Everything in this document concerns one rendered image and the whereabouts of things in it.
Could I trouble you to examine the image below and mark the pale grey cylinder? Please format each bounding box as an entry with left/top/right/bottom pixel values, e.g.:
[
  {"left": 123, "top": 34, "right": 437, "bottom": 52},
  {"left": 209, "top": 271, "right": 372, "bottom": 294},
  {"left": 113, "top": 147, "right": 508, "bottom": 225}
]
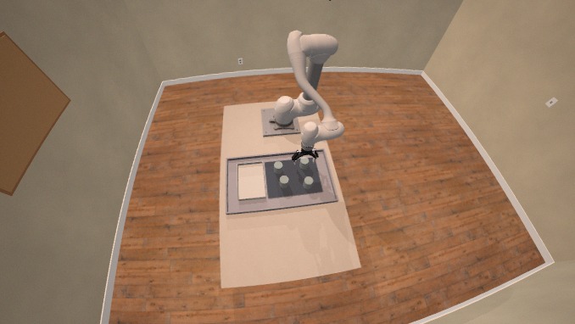
[
  {"left": 274, "top": 161, "right": 282, "bottom": 174},
  {"left": 299, "top": 157, "right": 309, "bottom": 170},
  {"left": 303, "top": 176, "right": 313, "bottom": 189},
  {"left": 280, "top": 176, "right": 288, "bottom": 188}
]

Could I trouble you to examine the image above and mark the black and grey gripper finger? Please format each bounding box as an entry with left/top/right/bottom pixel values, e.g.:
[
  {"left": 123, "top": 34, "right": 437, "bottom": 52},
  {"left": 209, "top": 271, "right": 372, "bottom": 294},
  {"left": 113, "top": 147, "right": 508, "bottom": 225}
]
[
  {"left": 308, "top": 148, "right": 319, "bottom": 164},
  {"left": 292, "top": 150, "right": 306, "bottom": 165}
]

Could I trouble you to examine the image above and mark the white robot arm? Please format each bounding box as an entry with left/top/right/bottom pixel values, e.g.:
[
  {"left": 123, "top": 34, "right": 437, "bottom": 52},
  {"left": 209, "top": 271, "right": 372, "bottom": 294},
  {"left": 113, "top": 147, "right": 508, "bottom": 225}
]
[{"left": 269, "top": 31, "right": 344, "bottom": 151}]

